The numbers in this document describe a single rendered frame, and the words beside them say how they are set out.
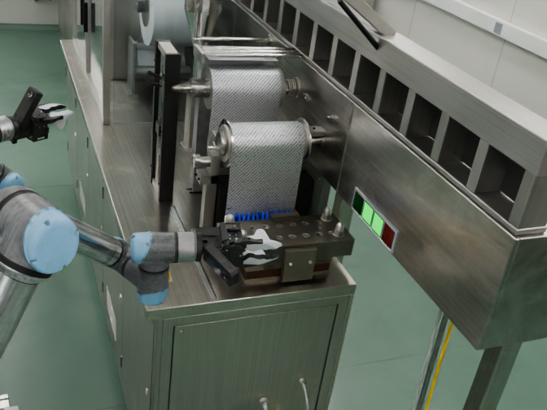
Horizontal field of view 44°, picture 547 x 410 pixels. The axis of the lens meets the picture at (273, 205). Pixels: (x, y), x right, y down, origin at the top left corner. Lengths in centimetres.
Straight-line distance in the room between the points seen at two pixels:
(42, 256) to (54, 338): 188
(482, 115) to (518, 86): 344
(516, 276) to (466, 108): 38
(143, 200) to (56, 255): 108
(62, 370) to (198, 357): 109
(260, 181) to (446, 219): 69
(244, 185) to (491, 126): 87
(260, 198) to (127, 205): 52
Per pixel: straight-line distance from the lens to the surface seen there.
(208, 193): 216
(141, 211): 237
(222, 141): 203
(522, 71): 494
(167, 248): 162
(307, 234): 209
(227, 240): 165
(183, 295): 198
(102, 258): 170
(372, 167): 191
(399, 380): 322
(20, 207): 141
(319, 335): 221
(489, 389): 189
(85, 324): 329
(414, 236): 176
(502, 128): 148
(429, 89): 169
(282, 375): 227
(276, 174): 211
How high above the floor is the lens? 210
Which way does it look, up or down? 29 degrees down
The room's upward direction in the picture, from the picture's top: 8 degrees clockwise
